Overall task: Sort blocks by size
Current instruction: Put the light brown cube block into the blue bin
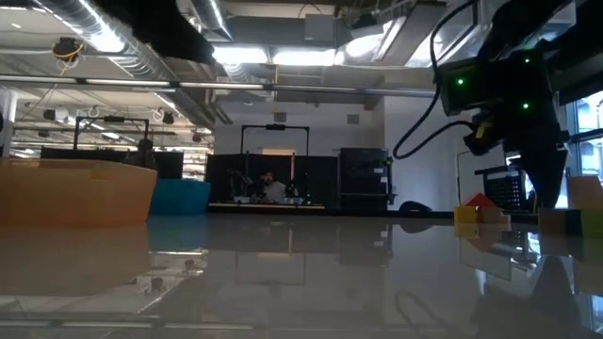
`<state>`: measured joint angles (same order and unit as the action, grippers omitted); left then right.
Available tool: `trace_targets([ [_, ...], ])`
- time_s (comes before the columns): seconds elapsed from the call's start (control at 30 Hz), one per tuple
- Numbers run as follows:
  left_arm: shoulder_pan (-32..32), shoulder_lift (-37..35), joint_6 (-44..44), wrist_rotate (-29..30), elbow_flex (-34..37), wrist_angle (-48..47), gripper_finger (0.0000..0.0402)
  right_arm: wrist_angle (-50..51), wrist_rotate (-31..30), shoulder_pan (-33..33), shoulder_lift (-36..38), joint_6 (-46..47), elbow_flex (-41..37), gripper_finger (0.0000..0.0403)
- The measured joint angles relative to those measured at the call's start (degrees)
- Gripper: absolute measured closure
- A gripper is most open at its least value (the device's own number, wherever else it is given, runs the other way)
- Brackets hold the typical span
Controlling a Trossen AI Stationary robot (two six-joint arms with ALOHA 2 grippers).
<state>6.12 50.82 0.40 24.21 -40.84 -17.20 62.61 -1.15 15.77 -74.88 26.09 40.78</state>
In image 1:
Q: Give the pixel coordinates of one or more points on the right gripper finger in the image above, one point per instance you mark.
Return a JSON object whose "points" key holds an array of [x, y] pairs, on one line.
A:
{"points": [[546, 179]]}

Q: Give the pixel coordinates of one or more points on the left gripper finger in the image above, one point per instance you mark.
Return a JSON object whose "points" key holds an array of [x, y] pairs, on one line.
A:
{"points": [[198, 44]]}

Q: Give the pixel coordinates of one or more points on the yellow wooden cube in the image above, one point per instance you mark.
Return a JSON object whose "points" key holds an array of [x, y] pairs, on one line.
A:
{"points": [[465, 215]]}

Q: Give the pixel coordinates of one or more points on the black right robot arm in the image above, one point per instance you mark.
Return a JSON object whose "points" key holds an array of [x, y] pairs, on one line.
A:
{"points": [[518, 19]]}

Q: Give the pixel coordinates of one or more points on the black perforated cart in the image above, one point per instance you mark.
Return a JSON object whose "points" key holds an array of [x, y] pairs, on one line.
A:
{"points": [[506, 190]]}

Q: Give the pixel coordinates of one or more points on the tan wooden block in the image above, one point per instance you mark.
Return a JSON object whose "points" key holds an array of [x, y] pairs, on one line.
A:
{"points": [[586, 193], [494, 216]]}

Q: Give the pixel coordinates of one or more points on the fluorescent ceiling light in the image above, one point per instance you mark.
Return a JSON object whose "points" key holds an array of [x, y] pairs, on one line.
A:
{"points": [[240, 55], [304, 57]]}

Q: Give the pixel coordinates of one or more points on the red triangular wooden block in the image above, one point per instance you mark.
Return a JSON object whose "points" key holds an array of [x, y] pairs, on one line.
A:
{"points": [[480, 202]]}

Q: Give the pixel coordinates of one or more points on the whiteboard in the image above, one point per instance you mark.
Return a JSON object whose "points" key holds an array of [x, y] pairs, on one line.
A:
{"points": [[471, 183]]}

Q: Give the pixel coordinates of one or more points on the person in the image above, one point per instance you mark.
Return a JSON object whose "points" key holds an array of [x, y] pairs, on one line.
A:
{"points": [[273, 190], [145, 150]]}

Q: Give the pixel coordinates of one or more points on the grey ceiling unit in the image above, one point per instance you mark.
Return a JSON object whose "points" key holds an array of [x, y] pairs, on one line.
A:
{"points": [[321, 28]]}

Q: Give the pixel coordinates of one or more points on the black rounded object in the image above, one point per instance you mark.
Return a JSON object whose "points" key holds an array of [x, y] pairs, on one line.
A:
{"points": [[414, 207]]}

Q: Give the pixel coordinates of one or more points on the long grey ceiling pipe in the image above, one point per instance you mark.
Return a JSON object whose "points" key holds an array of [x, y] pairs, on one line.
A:
{"points": [[330, 88]]}

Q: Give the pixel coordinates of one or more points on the blue plastic tray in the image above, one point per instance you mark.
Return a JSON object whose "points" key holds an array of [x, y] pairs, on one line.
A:
{"points": [[181, 198]]}

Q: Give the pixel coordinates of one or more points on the white column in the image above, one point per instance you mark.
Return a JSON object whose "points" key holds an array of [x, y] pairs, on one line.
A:
{"points": [[7, 122]]}

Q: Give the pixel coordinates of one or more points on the black cabinet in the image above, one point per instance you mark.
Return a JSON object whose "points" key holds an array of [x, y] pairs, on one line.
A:
{"points": [[363, 179]]}

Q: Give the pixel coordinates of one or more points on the orange plastic tray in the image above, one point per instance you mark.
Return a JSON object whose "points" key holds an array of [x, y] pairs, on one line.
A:
{"points": [[70, 193]]}

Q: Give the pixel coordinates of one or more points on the round silver air duct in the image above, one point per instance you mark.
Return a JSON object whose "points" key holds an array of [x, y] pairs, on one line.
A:
{"points": [[214, 19]]}

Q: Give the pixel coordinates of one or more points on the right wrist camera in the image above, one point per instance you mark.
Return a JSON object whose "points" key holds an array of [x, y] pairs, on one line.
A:
{"points": [[480, 141]]}

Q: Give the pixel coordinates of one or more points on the grey wall vent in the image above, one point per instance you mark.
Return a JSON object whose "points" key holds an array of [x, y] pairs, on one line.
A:
{"points": [[280, 117]]}

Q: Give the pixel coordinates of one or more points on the black gantry frame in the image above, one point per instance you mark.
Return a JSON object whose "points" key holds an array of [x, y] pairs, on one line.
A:
{"points": [[113, 119], [275, 126]]}

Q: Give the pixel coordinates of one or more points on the black table frame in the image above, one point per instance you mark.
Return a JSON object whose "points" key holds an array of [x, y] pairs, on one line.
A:
{"points": [[358, 214]]}

